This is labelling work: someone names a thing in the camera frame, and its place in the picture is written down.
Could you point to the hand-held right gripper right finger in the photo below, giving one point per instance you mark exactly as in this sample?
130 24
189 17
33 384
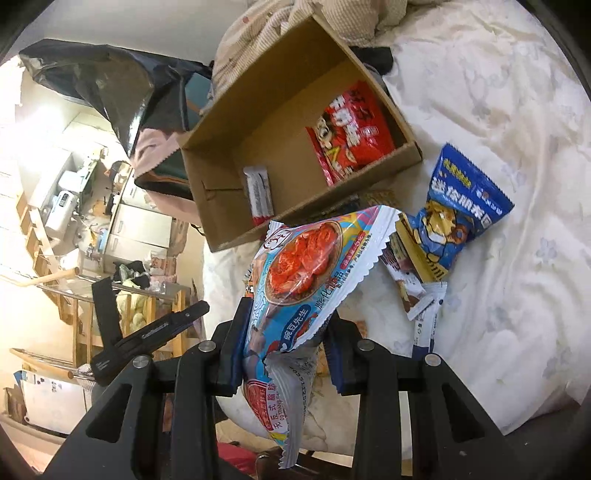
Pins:
340 364

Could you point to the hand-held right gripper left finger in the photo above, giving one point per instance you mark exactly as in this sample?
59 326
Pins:
229 369

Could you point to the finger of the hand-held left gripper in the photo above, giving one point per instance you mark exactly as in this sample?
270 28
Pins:
161 328
107 314

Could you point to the brown chocolate wafer packet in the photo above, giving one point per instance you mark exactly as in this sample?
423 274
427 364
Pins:
406 281

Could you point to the light blue shrimp chip packet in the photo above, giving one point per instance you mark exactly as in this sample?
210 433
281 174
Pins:
295 267

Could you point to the blue cartoon snack packet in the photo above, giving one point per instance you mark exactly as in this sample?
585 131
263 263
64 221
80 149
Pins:
445 221

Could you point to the cardboard box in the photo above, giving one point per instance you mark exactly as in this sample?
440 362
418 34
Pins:
277 115

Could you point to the white cabinet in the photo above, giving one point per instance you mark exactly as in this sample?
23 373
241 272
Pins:
138 230

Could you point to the white snack packet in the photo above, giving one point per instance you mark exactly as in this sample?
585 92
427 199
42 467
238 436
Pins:
427 318

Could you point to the white appliance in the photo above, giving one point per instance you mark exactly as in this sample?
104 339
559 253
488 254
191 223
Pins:
62 210

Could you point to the yellow checked snack packet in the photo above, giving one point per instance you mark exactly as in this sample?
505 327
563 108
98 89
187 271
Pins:
411 240

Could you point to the white and red bar packet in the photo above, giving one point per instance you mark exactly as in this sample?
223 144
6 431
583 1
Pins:
258 196

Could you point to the pink cloth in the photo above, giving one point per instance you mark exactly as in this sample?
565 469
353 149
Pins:
157 152

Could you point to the black plastic bag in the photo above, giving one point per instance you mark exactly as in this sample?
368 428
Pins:
106 87

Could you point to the red snack packet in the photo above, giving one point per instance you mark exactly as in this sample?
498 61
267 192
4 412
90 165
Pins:
351 134

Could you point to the black cloth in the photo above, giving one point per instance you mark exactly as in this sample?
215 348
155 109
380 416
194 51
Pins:
376 60

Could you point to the beige checked quilt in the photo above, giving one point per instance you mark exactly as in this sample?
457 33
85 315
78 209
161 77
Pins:
277 18

